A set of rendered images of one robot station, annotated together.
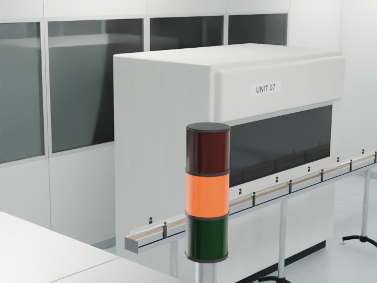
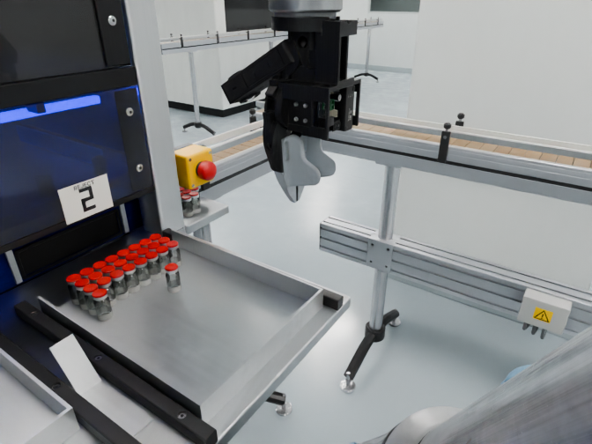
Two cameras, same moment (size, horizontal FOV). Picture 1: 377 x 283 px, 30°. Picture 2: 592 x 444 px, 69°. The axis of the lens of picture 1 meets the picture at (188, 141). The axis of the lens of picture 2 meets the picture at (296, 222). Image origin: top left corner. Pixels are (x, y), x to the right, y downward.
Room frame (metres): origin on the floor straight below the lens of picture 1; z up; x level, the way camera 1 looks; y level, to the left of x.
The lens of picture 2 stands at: (-0.06, -0.27, 1.31)
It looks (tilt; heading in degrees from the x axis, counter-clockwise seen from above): 27 degrees down; 352
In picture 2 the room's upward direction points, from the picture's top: straight up
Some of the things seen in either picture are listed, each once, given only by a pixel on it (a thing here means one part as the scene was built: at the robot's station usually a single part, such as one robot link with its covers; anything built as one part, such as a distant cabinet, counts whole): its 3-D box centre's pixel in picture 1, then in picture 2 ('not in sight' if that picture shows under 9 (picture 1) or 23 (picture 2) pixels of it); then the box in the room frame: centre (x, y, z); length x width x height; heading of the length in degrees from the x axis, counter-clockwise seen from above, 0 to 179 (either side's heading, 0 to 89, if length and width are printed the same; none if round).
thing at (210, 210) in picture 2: not in sight; (188, 210); (0.87, -0.16, 0.87); 0.14 x 0.13 x 0.02; 48
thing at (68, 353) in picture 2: not in sight; (99, 382); (0.33, -0.10, 0.91); 0.14 x 0.03 x 0.06; 48
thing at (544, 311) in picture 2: not in sight; (543, 311); (0.82, -1.13, 0.50); 0.12 x 0.05 x 0.09; 48
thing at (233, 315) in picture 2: not in sight; (183, 302); (0.49, -0.18, 0.90); 0.34 x 0.26 x 0.04; 47
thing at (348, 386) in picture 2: not in sight; (373, 339); (1.23, -0.78, 0.07); 0.50 x 0.08 x 0.14; 138
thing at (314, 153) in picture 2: not in sight; (314, 166); (0.43, -0.37, 1.13); 0.06 x 0.03 x 0.09; 47
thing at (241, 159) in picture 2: not in sight; (232, 151); (1.14, -0.26, 0.92); 0.69 x 0.16 x 0.16; 138
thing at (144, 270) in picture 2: not in sight; (136, 275); (0.56, -0.10, 0.90); 0.18 x 0.02 x 0.05; 137
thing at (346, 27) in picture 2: not in sight; (311, 77); (0.42, -0.36, 1.24); 0.09 x 0.08 x 0.12; 47
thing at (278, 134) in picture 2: not in sight; (280, 133); (0.42, -0.33, 1.18); 0.05 x 0.02 x 0.09; 137
